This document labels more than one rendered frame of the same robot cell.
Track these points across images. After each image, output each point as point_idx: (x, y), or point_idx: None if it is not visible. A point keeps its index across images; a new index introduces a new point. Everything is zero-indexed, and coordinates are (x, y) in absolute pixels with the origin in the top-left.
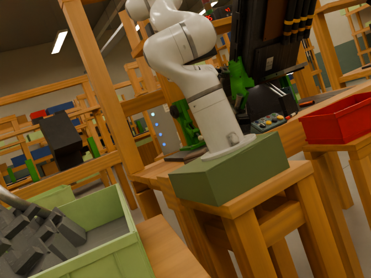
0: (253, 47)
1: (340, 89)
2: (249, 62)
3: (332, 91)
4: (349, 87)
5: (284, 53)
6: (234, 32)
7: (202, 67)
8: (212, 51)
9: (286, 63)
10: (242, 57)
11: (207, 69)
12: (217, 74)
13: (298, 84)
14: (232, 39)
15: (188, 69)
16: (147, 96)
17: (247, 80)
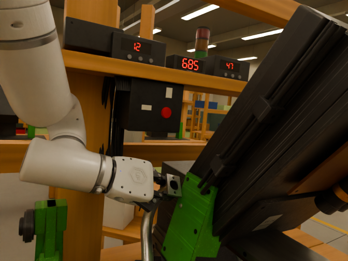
0: (257, 197)
1: (328, 247)
2: (230, 215)
3: (314, 241)
4: (346, 260)
5: (303, 211)
6: (227, 131)
7: (127, 166)
8: (173, 124)
9: (294, 221)
10: (220, 191)
11: (132, 178)
12: (148, 200)
13: None
14: (215, 140)
15: (81, 168)
16: (19, 148)
17: (207, 241)
